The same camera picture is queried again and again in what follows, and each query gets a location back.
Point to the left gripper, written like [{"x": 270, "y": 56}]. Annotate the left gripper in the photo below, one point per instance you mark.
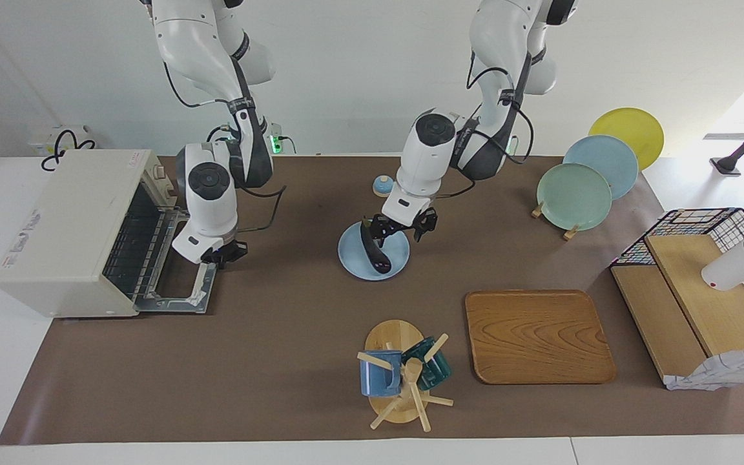
[{"x": 407, "y": 203}]

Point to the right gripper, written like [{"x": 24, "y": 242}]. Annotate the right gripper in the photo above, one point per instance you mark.
[{"x": 201, "y": 242}]

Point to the dark purple eggplant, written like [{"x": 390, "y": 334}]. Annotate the dark purple eggplant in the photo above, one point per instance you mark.
[{"x": 378, "y": 258}]

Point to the blue shallow dish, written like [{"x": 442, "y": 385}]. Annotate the blue shallow dish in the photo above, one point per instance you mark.
[{"x": 356, "y": 258}]

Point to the cream toaster oven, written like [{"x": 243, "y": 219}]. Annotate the cream toaster oven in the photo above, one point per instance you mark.
[{"x": 68, "y": 232}]

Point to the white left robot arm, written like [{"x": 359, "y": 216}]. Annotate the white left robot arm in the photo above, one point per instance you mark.
[{"x": 433, "y": 161}]

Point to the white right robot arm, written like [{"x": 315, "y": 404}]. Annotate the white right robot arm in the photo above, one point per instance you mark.
[{"x": 207, "y": 187}]

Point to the small blue jar wooden knob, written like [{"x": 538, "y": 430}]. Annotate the small blue jar wooden knob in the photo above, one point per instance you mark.
[{"x": 382, "y": 187}]

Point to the wooden mug tree stand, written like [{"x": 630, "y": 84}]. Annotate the wooden mug tree stand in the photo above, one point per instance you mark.
[{"x": 392, "y": 336}]

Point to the brown table mat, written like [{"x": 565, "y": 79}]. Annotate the brown table mat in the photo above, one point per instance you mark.
[{"x": 281, "y": 355}]

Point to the dark green mug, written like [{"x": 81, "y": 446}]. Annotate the dark green mug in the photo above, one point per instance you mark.
[{"x": 436, "y": 371}]

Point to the blue grey mug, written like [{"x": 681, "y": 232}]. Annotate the blue grey mug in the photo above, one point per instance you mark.
[{"x": 378, "y": 378}]

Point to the wooden plate rack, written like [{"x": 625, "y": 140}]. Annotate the wooden plate rack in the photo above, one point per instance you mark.
[{"x": 571, "y": 232}]

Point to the pale green plate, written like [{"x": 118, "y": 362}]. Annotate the pale green plate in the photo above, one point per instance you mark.
[{"x": 572, "y": 197}]

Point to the wooden serving tray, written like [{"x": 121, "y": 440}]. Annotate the wooden serving tray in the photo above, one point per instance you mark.
[{"x": 540, "y": 336}]

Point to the white power strip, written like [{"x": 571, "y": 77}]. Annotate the white power strip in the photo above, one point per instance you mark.
[{"x": 55, "y": 139}]

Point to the pale blue plate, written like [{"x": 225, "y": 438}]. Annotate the pale blue plate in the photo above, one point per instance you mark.
[{"x": 611, "y": 158}]

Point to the yellow plate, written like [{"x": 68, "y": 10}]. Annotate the yellow plate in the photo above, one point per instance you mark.
[{"x": 630, "y": 126}]

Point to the white cup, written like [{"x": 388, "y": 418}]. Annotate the white cup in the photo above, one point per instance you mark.
[{"x": 737, "y": 265}]

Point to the wall socket with green light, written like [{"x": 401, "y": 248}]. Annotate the wall socket with green light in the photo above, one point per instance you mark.
[{"x": 276, "y": 141}]

